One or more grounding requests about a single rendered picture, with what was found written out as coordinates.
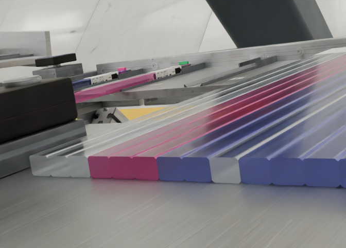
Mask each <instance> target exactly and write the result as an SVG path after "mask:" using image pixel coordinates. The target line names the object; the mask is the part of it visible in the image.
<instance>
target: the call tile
mask: <svg viewBox="0 0 346 248"><path fill-rule="evenodd" d="M76 60H77V59H76V54H75V53H73V54H68V55H62V56H56V57H50V58H42V59H35V63H36V67H40V66H50V65H57V64H62V63H67V62H72V61H76Z"/></svg>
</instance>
